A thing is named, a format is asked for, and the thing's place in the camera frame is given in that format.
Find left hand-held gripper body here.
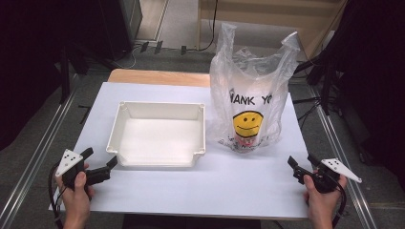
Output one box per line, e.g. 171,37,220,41
55,148,112,192

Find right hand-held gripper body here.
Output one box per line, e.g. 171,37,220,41
294,157,363,195

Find white plastic bin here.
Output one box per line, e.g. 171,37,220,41
105,100,207,169

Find clear smiley plastic bag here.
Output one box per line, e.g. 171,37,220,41
208,22,302,155

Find person's right hand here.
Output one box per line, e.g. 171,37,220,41
302,170,348,221

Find person's left hand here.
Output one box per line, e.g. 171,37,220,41
55,171,96,224

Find black metal stand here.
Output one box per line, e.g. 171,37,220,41
294,47,339,116

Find white table mat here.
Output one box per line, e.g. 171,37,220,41
48,81,312,220

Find black curtain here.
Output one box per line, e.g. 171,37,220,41
318,0,405,192
0,0,128,151

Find dark cabinet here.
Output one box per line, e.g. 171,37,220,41
95,0,143,61

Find light wooden shelf unit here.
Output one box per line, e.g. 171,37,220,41
197,0,349,61

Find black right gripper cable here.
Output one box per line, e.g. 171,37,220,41
330,177,348,229

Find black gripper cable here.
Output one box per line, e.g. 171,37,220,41
47,161,70,229
330,177,348,229

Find aluminium floor rail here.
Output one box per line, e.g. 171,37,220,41
0,92,78,229
309,85,378,229

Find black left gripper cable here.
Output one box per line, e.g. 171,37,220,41
47,161,70,229

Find black floor cables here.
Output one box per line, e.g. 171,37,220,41
291,96,323,129

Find white floor cable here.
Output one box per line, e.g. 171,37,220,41
120,44,141,70

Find hanging black cable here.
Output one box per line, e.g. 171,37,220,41
199,0,220,52

